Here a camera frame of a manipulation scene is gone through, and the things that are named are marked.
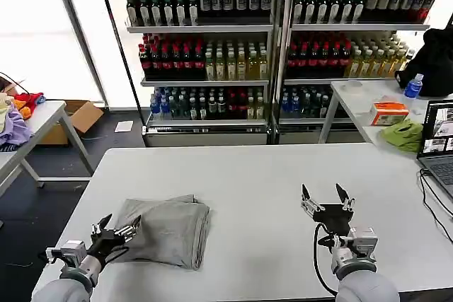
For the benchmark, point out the purple cloth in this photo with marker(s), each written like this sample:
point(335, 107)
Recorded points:
point(16, 128)

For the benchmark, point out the orange tissue box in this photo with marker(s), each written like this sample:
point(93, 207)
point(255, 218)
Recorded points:
point(389, 112)

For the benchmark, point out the metal shelf of bottles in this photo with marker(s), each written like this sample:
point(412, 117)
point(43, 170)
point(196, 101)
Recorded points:
point(201, 54)
point(350, 51)

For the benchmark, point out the black backpack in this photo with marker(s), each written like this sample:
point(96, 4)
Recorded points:
point(435, 58)

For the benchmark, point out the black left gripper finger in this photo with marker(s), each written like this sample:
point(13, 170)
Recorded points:
point(129, 229)
point(101, 225)

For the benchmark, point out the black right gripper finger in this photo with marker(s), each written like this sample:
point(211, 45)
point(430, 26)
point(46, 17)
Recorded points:
point(345, 197)
point(308, 201)

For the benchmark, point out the thin black pole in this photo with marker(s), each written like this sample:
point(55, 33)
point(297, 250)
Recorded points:
point(120, 47)

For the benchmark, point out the red cloth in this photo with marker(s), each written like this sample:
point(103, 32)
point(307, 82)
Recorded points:
point(32, 98)

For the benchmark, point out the white paper sheet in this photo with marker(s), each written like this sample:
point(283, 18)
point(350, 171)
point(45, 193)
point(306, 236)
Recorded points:
point(124, 126)

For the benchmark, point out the grey open laptop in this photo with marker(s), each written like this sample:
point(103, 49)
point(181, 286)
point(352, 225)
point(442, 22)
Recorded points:
point(437, 139)

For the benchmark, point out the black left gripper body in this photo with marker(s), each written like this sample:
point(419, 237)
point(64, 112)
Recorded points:
point(104, 243)

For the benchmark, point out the open cardboard box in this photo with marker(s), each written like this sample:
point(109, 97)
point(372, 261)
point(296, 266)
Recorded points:
point(81, 116)

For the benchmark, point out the blue label water bottle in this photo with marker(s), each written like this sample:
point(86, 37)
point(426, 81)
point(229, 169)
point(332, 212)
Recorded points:
point(414, 88)

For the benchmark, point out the green crumpled cloth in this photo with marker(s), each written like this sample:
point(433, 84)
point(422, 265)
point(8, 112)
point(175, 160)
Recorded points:
point(403, 137)

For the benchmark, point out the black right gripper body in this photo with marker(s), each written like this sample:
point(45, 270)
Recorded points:
point(334, 217)

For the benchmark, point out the white desk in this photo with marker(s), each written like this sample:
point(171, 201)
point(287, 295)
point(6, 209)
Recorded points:
point(357, 104)

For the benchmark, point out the cream cloth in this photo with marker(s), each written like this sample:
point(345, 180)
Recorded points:
point(5, 111)

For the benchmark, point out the grey side table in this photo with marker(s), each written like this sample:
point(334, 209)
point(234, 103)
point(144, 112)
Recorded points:
point(46, 114)

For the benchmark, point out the slanted grey metal post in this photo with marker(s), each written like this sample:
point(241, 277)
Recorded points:
point(79, 33)

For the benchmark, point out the grey printed t-shirt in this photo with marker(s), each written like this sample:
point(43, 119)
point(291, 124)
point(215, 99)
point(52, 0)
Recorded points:
point(170, 231)

